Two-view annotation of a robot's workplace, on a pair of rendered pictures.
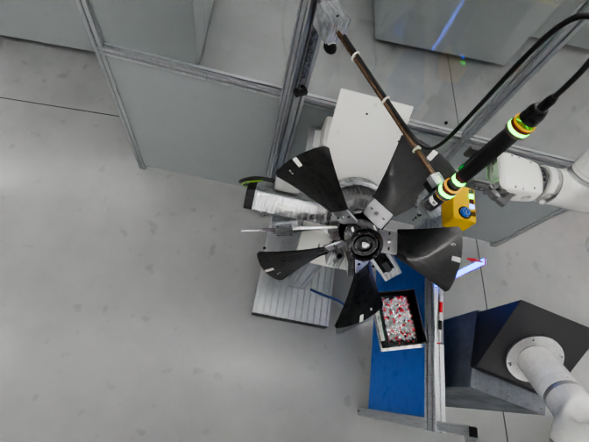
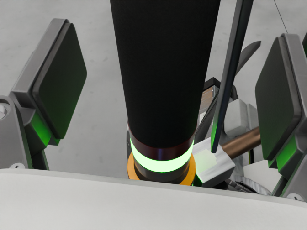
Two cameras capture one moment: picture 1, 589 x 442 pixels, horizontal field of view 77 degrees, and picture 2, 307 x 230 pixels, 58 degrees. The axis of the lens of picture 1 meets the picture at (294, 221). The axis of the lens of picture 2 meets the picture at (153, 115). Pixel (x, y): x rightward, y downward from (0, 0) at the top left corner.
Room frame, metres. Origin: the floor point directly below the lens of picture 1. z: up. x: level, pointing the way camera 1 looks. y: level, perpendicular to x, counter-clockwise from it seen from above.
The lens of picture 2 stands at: (0.63, -0.39, 1.73)
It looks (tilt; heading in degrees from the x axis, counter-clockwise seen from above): 54 degrees down; 111
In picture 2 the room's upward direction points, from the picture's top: 1 degrees counter-clockwise
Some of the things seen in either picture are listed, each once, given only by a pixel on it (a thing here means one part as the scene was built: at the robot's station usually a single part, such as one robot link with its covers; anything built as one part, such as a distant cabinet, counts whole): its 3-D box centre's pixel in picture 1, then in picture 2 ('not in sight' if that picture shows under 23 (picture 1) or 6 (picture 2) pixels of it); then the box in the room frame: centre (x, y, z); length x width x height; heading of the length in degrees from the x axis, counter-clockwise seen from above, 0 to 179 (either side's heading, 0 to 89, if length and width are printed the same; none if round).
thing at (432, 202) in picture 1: (471, 168); not in sight; (0.61, -0.32, 1.65); 0.04 x 0.04 x 0.46
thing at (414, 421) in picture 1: (388, 417); not in sight; (0.17, -0.79, 0.39); 0.04 x 0.04 x 0.78; 13
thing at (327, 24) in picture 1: (329, 20); not in sight; (1.03, 0.14, 1.53); 0.10 x 0.07 x 0.08; 48
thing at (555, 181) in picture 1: (541, 184); not in sight; (0.64, -0.48, 1.65); 0.09 x 0.03 x 0.08; 13
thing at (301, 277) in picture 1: (308, 267); not in sight; (0.68, -0.16, 0.46); 0.09 x 0.04 x 0.91; 103
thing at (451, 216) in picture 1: (457, 208); not in sight; (0.97, -0.61, 1.02); 0.16 x 0.10 x 0.11; 13
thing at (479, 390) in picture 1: (444, 366); not in sight; (0.48, -0.98, 0.47); 0.30 x 0.30 x 0.93; 3
